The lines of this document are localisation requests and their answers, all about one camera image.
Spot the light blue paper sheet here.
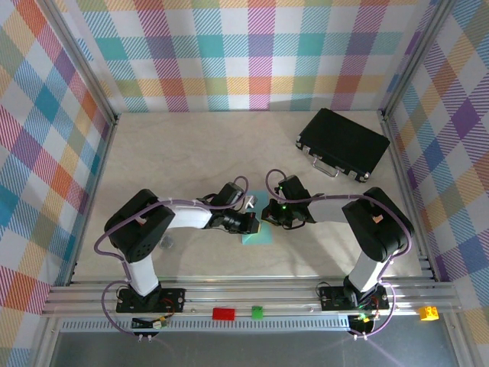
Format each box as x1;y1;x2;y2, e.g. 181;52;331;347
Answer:
241;190;274;245

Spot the black briefcase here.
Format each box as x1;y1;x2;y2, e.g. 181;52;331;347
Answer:
295;107;391;185

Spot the small adapter circuit board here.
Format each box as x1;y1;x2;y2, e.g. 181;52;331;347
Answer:
131;315;170;330
350;312;379;325

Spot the wide aluminium frame rail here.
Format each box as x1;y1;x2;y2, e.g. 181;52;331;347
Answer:
40;281;463;318

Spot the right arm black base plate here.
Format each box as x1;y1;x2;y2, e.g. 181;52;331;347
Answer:
319;285;390;311

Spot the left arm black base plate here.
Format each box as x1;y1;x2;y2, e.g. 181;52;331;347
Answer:
115;287;187;314

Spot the slotted grey cable duct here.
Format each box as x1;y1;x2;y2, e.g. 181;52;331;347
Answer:
60;319;355;334

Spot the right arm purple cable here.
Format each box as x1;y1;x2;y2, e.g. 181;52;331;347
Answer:
265;169;416;341

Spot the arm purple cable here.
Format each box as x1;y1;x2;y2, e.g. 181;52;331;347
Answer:
265;169;416;341
93;174;253;342

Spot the aluminium side rail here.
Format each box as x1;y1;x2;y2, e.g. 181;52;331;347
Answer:
64;114;120;287

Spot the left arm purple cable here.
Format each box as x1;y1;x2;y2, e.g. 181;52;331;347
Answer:
93;174;253;342

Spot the aluminium frame post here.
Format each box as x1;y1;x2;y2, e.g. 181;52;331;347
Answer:
37;0;120;127
377;0;458;119

